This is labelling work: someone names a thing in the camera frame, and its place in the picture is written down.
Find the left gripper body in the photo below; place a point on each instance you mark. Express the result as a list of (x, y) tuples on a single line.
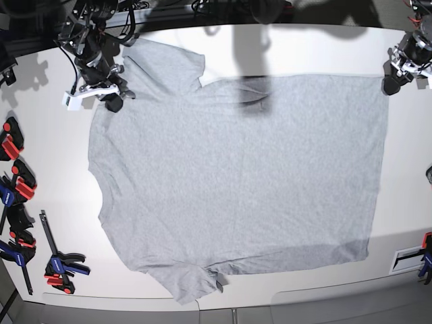
[(408, 68)]

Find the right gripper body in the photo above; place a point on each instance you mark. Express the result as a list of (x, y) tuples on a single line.
[(102, 81)]

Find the grey T-shirt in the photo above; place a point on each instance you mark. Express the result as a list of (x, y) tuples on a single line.
[(239, 176)]

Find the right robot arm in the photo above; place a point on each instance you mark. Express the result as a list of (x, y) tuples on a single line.
[(83, 35)]

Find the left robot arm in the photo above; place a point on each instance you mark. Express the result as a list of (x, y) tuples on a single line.
[(411, 59)]

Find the dark object right edge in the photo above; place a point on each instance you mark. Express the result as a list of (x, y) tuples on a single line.
[(428, 174)]

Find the red black clamp top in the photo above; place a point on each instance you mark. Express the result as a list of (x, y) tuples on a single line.
[(12, 138)]

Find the blue red clamp middle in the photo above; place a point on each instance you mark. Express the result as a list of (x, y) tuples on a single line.
[(19, 189)]

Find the blue red clamp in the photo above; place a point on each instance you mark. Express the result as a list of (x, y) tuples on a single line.
[(19, 189), (22, 247)]

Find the blue clamp right edge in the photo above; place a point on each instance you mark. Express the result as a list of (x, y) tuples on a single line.
[(427, 259)]

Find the blue red clamp lower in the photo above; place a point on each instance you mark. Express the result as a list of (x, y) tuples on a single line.
[(22, 247)]

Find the blue bar clamp front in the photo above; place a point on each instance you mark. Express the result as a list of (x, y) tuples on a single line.
[(61, 267)]

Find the white label plate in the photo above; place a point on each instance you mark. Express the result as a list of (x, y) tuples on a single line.
[(407, 260)]

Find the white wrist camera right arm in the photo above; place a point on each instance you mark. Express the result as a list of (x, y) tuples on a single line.
[(73, 102)]

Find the aluminium rail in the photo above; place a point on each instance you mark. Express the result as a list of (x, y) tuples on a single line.
[(150, 15)]

